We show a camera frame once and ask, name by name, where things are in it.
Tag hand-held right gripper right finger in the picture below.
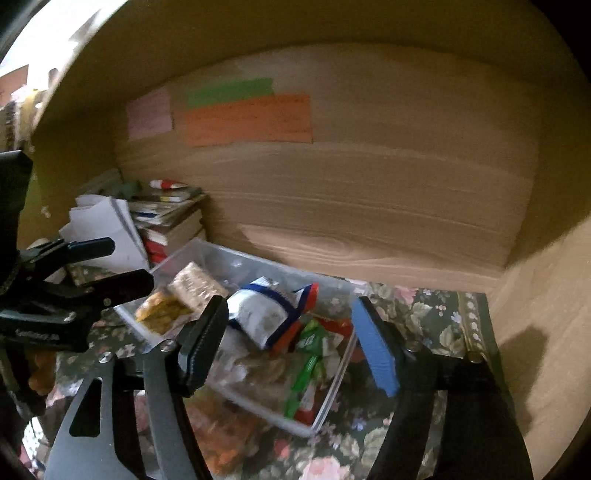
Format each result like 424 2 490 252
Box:
351 296 534 480

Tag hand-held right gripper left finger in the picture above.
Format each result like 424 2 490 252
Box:
44 295 230 480

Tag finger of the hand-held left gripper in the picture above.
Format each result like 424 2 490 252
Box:
18 237 116 278
41 269 155 320

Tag yellow snack packet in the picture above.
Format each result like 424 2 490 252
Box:
134 291 191 336

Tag brown nut bar packet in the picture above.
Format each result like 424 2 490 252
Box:
167 261 230 315

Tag tan brown snack packet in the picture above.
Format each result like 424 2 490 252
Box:
208 332 301 408

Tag white blue red snack packet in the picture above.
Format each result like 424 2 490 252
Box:
226 276 320 350

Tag green label snack packet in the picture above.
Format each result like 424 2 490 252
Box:
295 320 331 356

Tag clear plastic container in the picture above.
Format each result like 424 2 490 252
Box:
113 237 370 438

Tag green edged clear packet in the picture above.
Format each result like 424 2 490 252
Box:
283 353 327 421

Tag white papers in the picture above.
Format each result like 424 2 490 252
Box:
60 194 151 271

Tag floral tablecloth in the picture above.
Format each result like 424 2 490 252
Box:
23 272 502 480

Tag stack of books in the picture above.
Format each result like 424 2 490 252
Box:
129 185 207 265

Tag orange peanut brittle packet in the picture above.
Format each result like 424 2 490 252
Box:
185 392 282 469

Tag pink sticky note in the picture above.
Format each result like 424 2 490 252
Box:
127 89 174 142

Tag orange sticky note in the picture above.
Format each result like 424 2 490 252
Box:
174 93 314 148

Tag green sticky note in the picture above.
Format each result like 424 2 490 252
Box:
187 78 274 110

